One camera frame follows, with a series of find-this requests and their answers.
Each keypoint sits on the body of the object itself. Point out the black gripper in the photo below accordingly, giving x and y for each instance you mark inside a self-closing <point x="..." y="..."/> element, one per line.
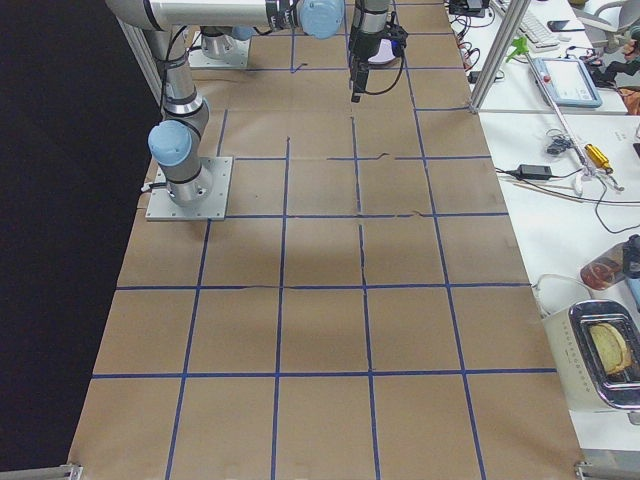
<point x="360" y="50"/>

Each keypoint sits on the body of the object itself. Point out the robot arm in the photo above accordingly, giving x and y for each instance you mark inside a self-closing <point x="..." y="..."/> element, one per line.
<point x="175" y="141"/>
<point x="372" y="22"/>

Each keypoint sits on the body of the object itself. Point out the lavender round plate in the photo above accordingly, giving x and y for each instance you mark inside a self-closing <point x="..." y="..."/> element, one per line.
<point x="388" y="53"/>

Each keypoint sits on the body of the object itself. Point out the black power adapter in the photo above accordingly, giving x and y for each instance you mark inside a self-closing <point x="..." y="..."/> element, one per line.
<point x="533" y="172"/>

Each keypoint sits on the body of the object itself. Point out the blue teach pendant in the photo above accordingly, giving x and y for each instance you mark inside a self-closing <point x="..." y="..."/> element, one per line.
<point x="566" y="81"/>

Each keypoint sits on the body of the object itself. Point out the toast slice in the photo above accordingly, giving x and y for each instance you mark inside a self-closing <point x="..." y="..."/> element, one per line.
<point x="612" y="349"/>

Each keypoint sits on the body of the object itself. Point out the white toaster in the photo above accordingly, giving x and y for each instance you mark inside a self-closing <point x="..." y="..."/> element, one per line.
<point x="586" y="386"/>

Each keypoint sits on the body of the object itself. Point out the aluminium frame post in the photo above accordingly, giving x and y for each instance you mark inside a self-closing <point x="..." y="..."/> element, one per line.
<point x="510" y="23"/>

